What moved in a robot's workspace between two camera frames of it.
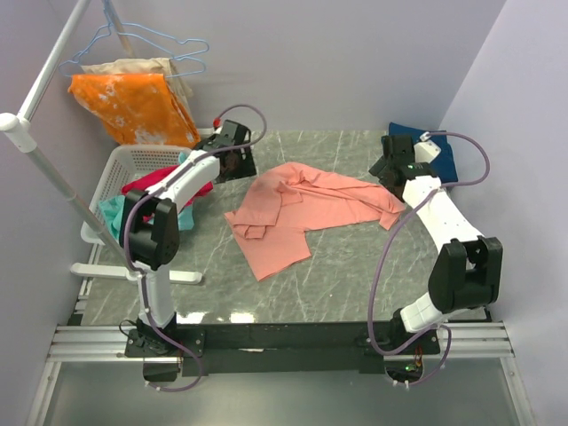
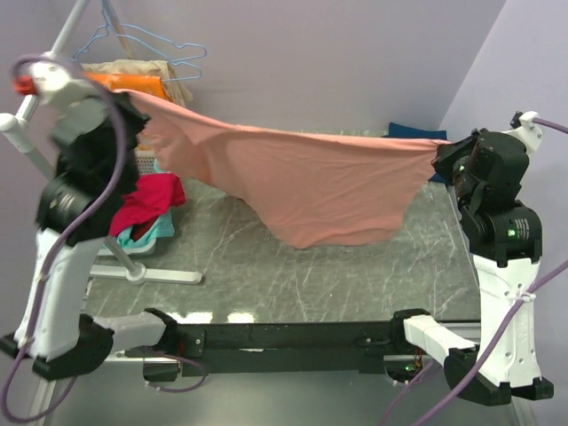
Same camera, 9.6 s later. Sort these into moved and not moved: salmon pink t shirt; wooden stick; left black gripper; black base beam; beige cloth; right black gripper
Moved: left black gripper; right black gripper; salmon pink t shirt
Not moved: black base beam; wooden stick; beige cloth
